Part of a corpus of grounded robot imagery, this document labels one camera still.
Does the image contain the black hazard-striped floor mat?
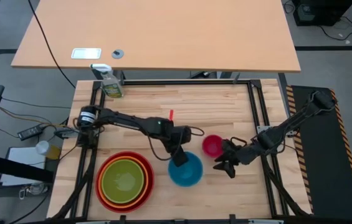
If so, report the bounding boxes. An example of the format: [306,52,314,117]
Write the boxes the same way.
[285,85,352,221]

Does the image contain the white paper sheet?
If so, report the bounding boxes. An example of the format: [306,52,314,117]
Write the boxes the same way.
[0,146,48,187]

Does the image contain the black equipment box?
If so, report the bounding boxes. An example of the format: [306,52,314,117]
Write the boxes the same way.
[291,0,352,27]

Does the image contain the stacked red yellow green bowls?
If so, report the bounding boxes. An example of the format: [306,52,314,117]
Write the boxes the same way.
[95,151,156,214]

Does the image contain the yellow bottle with white cap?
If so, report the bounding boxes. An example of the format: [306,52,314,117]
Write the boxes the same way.
[35,140,62,161]

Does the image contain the clear spray bottle green label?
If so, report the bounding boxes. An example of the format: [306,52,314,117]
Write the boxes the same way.
[89,63,125,99]

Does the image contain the small pink plastic bowl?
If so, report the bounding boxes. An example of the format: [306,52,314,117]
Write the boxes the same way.
[201,134,224,159]

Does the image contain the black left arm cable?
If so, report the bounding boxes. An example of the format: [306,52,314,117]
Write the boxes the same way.
[146,125,206,162]

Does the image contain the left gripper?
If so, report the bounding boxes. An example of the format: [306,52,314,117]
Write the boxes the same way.
[164,131,193,168]

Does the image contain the long black desk cable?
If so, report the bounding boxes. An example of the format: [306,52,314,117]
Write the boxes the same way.
[27,0,77,90]

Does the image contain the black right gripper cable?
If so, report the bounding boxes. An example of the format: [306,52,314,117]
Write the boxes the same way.
[229,136,249,147]

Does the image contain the black floor cable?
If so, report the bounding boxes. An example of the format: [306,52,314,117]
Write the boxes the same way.
[318,16,352,42]

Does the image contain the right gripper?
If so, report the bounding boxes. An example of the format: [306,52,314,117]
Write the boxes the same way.
[212,139,261,179]

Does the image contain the green plastic bowl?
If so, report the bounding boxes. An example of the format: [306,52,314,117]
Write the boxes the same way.
[101,159,146,205]

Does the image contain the metal carabiner with keys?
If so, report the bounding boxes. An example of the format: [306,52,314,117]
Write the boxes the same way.
[17,182,49,200]

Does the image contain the silver rectangular desk cable plate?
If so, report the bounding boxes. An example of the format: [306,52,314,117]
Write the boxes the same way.
[70,47,103,60]

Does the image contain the blue plastic bowl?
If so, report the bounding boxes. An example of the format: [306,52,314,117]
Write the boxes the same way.
[167,151,204,188]

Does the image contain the large light wooden desk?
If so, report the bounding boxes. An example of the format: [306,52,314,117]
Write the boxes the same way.
[10,0,302,74]

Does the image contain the black aluminium table frame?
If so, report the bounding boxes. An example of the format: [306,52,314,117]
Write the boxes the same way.
[49,78,312,224]

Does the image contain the orange plastic bowl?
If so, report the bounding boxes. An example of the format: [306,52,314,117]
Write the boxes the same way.
[97,155,150,210]

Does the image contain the black power adapter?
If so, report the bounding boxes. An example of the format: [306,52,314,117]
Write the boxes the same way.
[17,124,45,141]

